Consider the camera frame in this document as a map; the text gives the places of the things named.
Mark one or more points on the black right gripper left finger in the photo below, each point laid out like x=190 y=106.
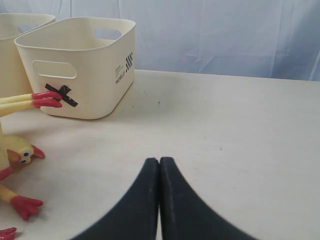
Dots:
x=135 y=215

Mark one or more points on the cream bin with O mark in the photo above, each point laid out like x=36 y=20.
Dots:
x=13 y=78

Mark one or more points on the yellow rubber chicken with head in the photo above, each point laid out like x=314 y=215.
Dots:
x=14 y=149

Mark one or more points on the yellow rubber chicken front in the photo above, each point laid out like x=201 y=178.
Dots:
x=24 y=206

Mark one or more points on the white backdrop curtain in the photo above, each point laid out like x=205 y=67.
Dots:
x=252 y=38

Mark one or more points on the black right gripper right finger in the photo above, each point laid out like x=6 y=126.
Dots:
x=184 y=215

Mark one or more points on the cream bin with X mark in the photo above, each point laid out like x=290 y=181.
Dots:
x=89 y=61

